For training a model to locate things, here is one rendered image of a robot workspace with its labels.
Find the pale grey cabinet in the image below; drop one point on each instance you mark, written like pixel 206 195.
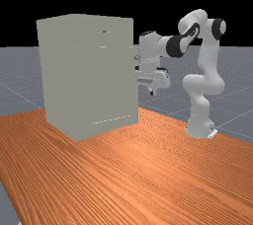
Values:
pixel 85 77

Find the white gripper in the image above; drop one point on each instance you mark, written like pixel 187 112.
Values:
pixel 157 78

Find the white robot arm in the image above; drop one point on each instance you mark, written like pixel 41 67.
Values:
pixel 201 84

